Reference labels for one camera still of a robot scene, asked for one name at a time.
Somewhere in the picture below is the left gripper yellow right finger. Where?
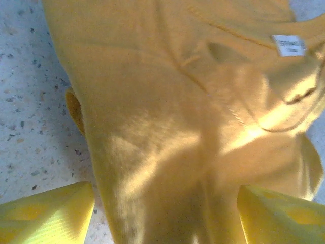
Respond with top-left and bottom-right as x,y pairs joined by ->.
239,185 -> 325,244

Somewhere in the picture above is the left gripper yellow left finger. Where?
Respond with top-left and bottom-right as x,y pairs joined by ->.
0,181 -> 96,244

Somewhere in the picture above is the yellow t-shirt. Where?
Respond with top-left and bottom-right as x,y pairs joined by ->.
42,0 -> 325,244

